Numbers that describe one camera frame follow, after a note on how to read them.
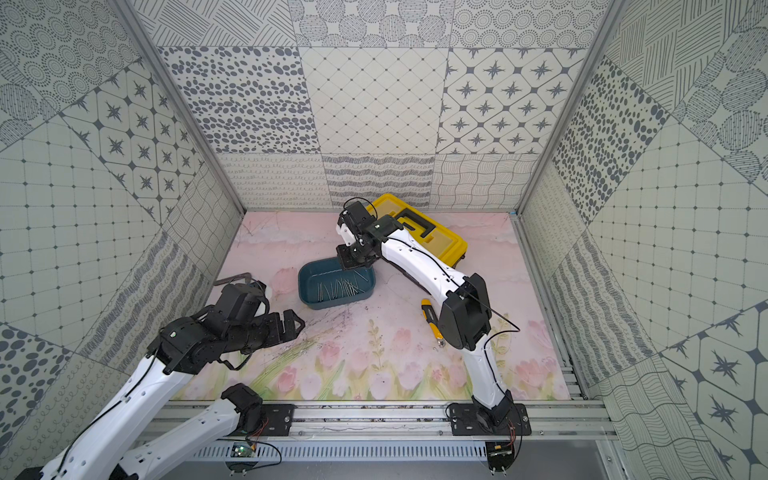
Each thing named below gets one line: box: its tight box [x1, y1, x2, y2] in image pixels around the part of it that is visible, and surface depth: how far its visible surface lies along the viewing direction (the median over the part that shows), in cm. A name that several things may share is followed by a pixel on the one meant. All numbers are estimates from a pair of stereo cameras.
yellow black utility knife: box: [421, 298, 446, 348], surface depth 92 cm
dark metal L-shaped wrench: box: [213, 272, 252, 286], surface depth 103 cm
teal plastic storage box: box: [298, 257, 376, 310], surface depth 100 cm
